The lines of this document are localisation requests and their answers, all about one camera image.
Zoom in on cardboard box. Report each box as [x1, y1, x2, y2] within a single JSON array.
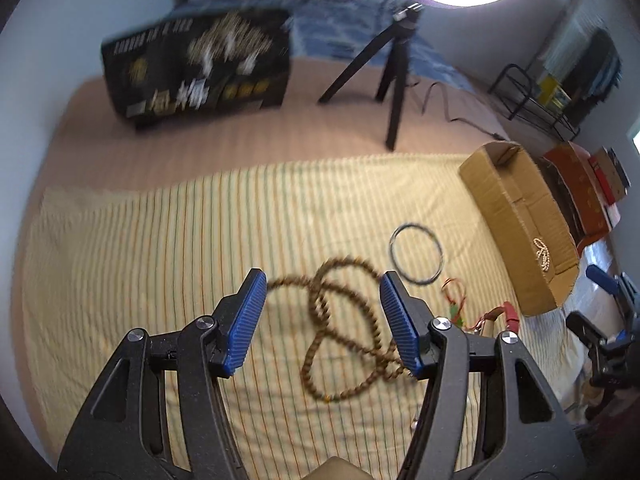
[[458, 140, 581, 317]]

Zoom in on black tripod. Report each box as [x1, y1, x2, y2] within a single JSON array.
[[318, 3, 426, 152]]

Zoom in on peach bed sheet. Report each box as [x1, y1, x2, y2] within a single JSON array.
[[10, 54, 512, 461]]

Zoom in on yellow striped cloth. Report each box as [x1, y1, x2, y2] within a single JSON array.
[[20, 152, 582, 480]]

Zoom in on black wire rack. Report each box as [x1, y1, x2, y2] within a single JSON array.
[[487, 62, 584, 141]]

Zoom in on brown bead necklace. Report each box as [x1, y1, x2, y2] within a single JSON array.
[[265, 256, 419, 404]]

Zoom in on pearl bead jewelry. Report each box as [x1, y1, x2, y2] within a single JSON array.
[[532, 238, 554, 274]]

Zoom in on dark hanging clothes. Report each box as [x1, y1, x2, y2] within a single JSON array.
[[564, 27, 624, 127]]

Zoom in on blue patterned bedding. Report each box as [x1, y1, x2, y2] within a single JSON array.
[[170, 0, 482, 92]]

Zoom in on dark thin bangle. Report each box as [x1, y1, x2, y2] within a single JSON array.
[[389, 223, 445, 285]]

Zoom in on red patterned box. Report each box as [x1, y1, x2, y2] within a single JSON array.
[[542, 141, 622, 247]]

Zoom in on black printed box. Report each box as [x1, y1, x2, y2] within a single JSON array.
[[100, 8, 292, 131]]

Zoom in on stack of books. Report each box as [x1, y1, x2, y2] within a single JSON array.
[[587, 145, 632, 207]]

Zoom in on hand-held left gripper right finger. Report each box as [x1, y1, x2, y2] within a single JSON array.
[[379, 270, 587, 480]]

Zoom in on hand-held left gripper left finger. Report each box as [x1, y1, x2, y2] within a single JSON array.
[[57, 267, 268, 480]]

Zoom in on red tassel charm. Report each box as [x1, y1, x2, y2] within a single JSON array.
[[466, 301, 522, 337]]

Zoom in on black cable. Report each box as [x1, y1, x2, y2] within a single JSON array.
[[419, 81, 509, 142]]

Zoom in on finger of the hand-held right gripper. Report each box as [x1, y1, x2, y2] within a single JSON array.
[[565, 311, 613, 361], [586, 264, 640, 311]]

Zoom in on red thread bracelet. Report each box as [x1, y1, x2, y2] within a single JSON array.
[[440, 277, 471, 322]]

